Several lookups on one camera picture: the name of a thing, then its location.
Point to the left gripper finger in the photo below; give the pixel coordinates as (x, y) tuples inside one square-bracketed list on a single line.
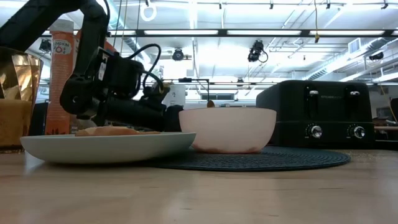
[(173, 118), (155, 95)]

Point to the brown bagel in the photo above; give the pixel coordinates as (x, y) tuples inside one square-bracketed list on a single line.
[(109, 131)]

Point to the white shallow plate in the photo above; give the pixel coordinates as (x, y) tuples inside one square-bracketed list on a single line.
[(109, 147)]

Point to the white round bowl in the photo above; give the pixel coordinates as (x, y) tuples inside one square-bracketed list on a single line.
[(228, 130)]

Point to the pumpkin O's cereal box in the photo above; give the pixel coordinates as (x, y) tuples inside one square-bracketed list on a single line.
[(60, 93)]

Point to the dark round woven placemat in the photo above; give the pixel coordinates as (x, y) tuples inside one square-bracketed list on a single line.
[(280, 161)]

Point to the gold faceted glass of juice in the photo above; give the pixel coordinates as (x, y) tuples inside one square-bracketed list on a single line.
[(18, 93)]

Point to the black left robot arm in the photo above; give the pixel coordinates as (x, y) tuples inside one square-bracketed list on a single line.
[(31, 18)]

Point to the white background machine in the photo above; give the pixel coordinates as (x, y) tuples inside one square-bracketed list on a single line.
[(178, 95)]

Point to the brown round background object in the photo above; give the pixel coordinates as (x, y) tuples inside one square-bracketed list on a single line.
[(211, 103)]

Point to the black ceiling spotlight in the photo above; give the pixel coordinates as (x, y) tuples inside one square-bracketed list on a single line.
[(376, 56), (178, 54), (256, 51), (45, 46)]

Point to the long black ceiling truss bar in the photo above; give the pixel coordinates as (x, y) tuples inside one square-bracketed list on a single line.
[(222, 32)]

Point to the black four-slot toaster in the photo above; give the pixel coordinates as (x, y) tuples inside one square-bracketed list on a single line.
[(329, 115)]

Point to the grey air vent grille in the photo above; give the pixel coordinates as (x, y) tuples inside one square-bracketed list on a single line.
[(354, 45)]

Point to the wooden background table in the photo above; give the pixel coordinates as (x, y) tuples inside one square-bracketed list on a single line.
[(385, 127)]

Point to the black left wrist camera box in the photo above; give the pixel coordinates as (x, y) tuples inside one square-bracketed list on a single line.
[(121, 74)]

